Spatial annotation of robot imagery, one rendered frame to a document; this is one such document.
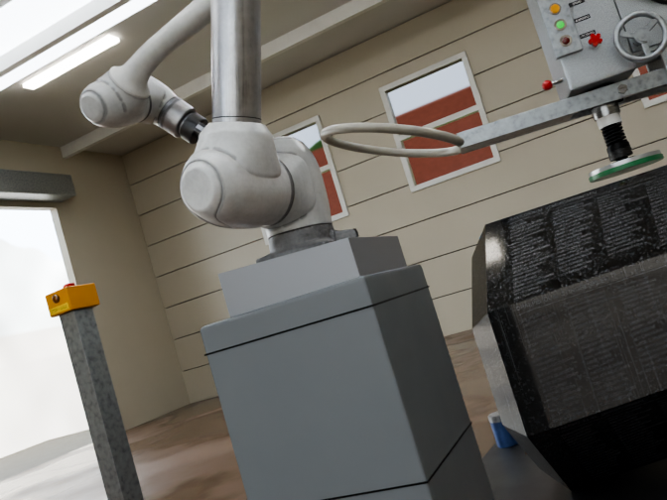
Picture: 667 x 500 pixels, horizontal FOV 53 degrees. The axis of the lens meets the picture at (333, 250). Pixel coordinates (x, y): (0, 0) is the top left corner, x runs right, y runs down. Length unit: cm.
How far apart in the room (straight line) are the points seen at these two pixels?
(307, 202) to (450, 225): 709
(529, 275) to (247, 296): 86
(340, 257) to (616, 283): 83
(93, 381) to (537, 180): 671
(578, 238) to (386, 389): 89
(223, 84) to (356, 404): 68
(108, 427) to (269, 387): 109
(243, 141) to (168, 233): 912
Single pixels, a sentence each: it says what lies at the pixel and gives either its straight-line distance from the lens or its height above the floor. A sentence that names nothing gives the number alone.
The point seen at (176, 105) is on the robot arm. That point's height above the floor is 135.
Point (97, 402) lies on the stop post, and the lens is 237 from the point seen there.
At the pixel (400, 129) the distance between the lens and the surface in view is 201.
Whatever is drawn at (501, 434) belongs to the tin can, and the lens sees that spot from 287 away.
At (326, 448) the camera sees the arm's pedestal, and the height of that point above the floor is 50.
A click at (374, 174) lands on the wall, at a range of 881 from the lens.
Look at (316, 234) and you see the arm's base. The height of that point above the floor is 92.
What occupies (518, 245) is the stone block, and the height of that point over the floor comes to 77.
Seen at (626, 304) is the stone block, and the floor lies 55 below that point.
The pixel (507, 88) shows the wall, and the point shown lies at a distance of 852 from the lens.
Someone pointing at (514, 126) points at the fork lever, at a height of 113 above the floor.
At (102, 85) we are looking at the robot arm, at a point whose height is 138.
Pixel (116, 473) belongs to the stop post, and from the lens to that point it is 239.
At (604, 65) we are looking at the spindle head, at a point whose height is 121.
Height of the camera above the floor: 76
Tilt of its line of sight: 5 degrees up
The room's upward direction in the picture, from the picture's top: 17 degrees counter-clockwise
